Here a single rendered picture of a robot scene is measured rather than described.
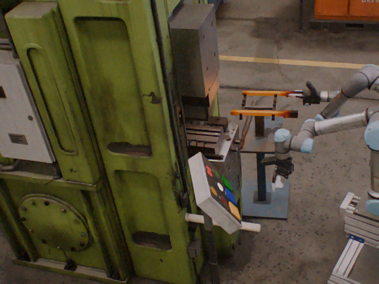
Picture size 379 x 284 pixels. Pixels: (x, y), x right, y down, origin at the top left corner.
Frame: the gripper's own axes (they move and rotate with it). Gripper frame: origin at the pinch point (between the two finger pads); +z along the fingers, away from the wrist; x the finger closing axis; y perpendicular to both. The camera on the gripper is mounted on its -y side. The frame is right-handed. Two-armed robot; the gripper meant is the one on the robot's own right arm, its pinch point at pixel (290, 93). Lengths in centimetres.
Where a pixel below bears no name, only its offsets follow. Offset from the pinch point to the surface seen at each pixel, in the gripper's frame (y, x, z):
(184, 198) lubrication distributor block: 8, -99, 54
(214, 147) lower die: -6, -69, 41
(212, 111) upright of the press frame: 0, -24, 50
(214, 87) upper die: -41, -59, 39
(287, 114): 0.4, -24.8, 0.3
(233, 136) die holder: 1, -49, 32
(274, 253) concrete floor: 92, -64, 6
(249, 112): -0.5, -25.4, 25.3
